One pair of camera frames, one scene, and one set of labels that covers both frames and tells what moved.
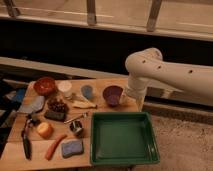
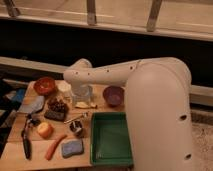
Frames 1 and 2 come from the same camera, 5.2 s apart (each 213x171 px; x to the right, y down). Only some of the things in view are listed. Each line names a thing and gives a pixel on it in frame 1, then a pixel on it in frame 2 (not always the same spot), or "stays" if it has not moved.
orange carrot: (51, 150) stays
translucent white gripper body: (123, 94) to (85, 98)
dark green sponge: (55, 116) stays
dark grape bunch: (57, 105) stays
